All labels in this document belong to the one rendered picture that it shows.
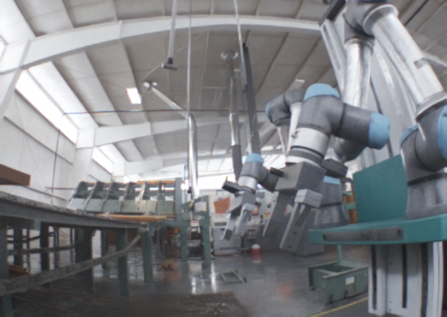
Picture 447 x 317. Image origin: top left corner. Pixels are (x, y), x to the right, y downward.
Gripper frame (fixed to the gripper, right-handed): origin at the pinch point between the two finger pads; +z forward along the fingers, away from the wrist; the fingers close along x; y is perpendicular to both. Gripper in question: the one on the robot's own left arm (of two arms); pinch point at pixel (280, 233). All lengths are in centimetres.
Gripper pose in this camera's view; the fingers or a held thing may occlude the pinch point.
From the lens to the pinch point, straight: 48.9
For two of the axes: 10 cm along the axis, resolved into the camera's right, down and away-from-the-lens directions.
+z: -3.6, 9.2, -1.9
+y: -9.3, -3.6, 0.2
